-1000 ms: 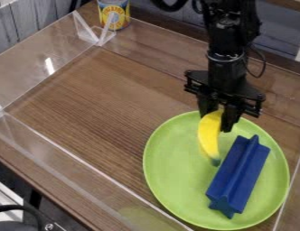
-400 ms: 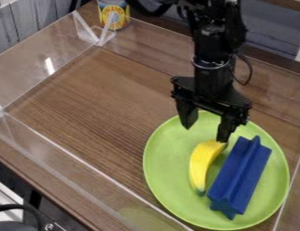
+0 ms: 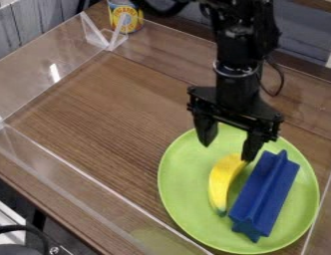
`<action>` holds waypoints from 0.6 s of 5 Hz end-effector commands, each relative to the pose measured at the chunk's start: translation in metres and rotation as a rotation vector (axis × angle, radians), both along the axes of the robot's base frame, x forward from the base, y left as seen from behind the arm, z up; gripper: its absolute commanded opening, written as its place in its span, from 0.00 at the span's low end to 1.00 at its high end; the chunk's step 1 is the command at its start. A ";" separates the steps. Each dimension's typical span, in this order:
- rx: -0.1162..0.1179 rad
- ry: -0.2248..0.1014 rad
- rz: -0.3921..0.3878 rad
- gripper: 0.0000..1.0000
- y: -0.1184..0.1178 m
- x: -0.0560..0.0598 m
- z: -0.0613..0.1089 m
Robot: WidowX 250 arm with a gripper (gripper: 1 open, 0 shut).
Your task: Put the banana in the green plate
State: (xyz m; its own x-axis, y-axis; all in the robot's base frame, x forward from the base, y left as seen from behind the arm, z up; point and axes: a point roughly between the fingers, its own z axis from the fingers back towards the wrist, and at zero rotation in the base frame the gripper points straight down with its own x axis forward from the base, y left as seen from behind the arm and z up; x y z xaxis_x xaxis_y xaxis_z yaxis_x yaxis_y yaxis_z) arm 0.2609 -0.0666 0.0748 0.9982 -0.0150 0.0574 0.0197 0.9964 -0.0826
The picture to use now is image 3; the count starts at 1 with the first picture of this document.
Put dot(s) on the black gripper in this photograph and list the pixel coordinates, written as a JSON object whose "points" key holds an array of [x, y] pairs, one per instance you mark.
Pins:
{"points": [[233, 103]]}

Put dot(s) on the yellow toy banana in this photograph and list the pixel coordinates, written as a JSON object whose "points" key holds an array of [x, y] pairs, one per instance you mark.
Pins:
{"points": [[221, 177]]}

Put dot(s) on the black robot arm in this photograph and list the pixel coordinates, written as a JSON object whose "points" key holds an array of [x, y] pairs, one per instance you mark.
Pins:
{"points": [[245, 36]]}

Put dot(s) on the green round plate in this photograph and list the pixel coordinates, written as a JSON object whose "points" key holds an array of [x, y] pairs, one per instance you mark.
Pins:
{"points": [[182, 184]]}

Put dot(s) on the blue star-shaped block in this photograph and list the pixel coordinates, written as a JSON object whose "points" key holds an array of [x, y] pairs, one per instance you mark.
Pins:
{"points": [[259, 200]]}

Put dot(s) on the yellow blue tin can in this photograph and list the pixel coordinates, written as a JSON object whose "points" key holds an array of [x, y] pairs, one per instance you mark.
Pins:
{"points": [[127, 12]]}

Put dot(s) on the clear acrylic tray wall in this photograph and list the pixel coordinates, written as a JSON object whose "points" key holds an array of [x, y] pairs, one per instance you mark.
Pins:
{"points": [[88, 116]]}

